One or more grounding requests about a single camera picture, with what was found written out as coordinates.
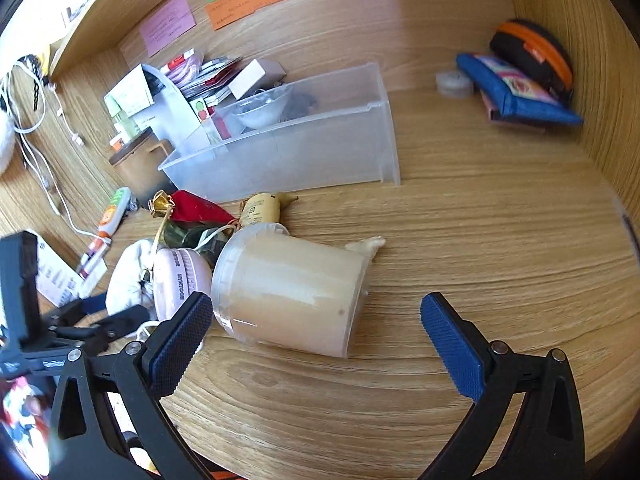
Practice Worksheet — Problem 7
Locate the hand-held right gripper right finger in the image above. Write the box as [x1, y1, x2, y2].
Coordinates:
[420, 291, 586, 480]

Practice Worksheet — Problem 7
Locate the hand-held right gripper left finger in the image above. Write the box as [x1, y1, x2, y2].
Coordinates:
[47, 291, 216, 480]

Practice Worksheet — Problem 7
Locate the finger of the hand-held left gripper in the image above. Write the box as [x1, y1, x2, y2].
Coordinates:
[54, 306, 152, 357]
[42, 294, 109, 332]

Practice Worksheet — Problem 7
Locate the white cloth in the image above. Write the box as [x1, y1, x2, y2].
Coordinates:
[106, 239, 161, 321]

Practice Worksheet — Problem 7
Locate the pink round lid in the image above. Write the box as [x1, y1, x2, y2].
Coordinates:
[150, 247, 216, 321]

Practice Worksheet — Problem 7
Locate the dark green glass bottle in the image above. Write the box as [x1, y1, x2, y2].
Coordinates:
[162, 222, 221, 261]

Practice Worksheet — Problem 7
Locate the large beige plastic jar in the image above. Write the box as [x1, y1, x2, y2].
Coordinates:
[210, 223, 373, 359]

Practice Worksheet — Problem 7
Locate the gold ribbon flower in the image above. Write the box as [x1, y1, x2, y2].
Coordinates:
[149, 190, 176, 256]

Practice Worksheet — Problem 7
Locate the translucent cream plastic bag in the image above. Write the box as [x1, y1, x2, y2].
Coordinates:
[345, 236, 387, 261]

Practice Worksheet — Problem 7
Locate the pale yellow bottle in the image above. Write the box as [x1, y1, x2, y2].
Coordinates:
[239, 191, 300, 228]

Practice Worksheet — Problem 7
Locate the clear plastic bin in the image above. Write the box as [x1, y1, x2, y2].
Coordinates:
[157, 61, 402, 206]

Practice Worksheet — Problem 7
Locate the white printed paper sheet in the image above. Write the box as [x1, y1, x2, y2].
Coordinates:
[35, 232, 108, 306]

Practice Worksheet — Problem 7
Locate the red white pen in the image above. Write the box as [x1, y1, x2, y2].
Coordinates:
[77, 237, 108, 281]

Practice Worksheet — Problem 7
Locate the green white orange tube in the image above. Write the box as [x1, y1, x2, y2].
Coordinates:
[97, 186, 132, 238]

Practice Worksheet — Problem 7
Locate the colourful printed cloth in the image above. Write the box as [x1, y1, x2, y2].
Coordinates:
[0, 375, 56, 480]

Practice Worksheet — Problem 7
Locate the red pouch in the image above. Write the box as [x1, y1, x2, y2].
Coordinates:
[170, 190, 236, 226]

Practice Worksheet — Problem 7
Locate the brown wooden canister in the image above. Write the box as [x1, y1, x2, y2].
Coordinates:
[109, 127, 173, 201]

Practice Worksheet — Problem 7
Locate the pale green carton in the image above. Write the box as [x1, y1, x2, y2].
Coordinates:
[105, 95, 151, 146]

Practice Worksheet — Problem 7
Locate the white cardboard box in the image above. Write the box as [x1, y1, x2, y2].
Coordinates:
[103, 63, 173, 111]

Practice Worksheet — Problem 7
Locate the fruit sticker sheet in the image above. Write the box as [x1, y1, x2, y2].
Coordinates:
[190, 95, 213, 123]

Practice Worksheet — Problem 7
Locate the pink notebook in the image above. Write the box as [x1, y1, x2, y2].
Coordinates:
[480, 91, 546, 135]

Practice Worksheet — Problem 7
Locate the glass bowl of beads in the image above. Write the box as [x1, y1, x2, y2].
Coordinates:
[230, 84, 295, 130]

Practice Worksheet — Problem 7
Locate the blue pouch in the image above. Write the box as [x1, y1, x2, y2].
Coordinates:
[456, 52, 585, 126]

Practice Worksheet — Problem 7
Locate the red booklet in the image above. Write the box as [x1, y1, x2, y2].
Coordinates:
[200, 57, 241, 101]

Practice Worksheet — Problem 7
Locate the white round cap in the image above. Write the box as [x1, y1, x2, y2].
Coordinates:
[435, 70, 475, 100]

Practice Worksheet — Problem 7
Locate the white rectangular block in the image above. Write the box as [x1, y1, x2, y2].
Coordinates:
[229, 59, 268, 98]

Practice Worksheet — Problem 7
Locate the wooden shelf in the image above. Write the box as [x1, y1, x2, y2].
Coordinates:
[50, 0, 211, 78]

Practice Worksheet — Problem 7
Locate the pink paper note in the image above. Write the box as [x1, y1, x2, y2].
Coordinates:
[139, 0, 197, 58]

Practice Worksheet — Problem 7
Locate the black orange zip case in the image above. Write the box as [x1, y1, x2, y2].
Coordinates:
[489, 19, 574, 106]

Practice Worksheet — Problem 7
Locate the white charging cable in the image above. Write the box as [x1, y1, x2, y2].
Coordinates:
[0, 60, 108, 241]

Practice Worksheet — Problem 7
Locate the pink bead string packet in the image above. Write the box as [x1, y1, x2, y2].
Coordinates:
[167, 50, 203, 82]

